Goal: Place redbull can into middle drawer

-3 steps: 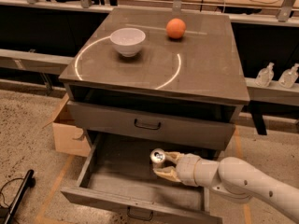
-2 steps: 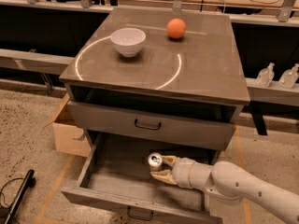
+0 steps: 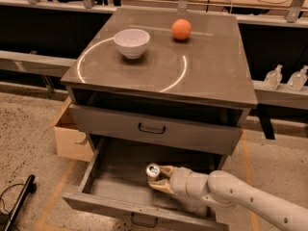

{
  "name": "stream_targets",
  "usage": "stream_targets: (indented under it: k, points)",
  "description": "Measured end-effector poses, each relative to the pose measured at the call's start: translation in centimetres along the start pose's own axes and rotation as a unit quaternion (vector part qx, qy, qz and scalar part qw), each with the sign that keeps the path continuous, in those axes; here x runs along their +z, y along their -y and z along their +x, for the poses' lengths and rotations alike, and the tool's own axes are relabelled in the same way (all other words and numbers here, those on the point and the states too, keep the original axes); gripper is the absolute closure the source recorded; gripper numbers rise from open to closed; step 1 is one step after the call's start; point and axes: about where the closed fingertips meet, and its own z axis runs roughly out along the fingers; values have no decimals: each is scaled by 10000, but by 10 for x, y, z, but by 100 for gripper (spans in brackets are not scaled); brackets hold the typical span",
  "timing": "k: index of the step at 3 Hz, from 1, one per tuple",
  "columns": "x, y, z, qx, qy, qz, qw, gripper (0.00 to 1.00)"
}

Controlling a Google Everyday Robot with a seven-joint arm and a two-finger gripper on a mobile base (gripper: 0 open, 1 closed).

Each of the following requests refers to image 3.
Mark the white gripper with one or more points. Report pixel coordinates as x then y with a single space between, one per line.
180 179

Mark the silver blue redbull can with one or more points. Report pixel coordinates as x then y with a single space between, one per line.
152 171

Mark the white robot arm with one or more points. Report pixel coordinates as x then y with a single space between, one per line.
224 190

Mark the grey open lower drawer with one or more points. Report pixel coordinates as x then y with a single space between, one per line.
115 185

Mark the grey drawer cabinet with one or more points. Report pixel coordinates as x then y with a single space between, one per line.
203 79

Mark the cardboard box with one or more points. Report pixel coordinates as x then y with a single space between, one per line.
70 142

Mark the white ceramic bowl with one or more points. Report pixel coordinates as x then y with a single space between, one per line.
131 43

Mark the clear plastic bottle left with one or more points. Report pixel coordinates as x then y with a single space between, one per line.
273 78

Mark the clear plastic bottle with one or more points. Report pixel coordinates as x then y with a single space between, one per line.
273 78
298 79

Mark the orange fruit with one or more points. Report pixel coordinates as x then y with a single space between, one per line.
181 29

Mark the clear plastic bottle right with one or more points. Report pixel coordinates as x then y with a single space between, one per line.
298 79

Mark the black floor stand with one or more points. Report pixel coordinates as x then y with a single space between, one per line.
7 220

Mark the black drawer handle lower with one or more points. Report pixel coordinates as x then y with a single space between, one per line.
144 221

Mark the black drawer handle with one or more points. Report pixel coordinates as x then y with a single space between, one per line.
151 130
144 221

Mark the black drawer handle upper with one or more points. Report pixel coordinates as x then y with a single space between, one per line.
151 130

